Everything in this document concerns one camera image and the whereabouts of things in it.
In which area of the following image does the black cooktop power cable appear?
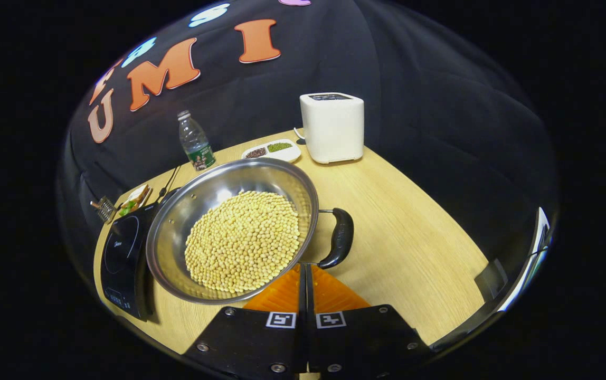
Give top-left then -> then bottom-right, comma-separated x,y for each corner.
156,165 -> 182,204

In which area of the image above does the black backdrop cloth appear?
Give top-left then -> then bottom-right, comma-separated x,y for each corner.
58,0 -> 560,296

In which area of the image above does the clear plastic water bottle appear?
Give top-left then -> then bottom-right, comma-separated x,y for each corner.
177,110 -> 216,172

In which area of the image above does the white toaster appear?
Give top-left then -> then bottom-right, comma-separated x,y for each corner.
299,92 -> 365,165

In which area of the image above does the white divided dish of beans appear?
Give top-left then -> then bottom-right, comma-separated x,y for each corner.
241,139 -> 302,163

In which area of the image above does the pile of yellow soybeans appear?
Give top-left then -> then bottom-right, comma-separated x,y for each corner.
184,190 -> 301,295

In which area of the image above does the stainless steel pot black handle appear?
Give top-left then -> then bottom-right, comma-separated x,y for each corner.
146,157 -> 355,306

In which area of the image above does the black induction cooktop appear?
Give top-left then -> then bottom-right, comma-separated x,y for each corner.
100,187 -> 182,321

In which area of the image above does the sandwich with green lettuce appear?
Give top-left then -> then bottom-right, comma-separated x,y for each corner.
117,184 -> 152,217

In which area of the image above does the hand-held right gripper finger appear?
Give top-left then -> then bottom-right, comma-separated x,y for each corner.
306,263 -> 433,376
184,264 -> 308,376

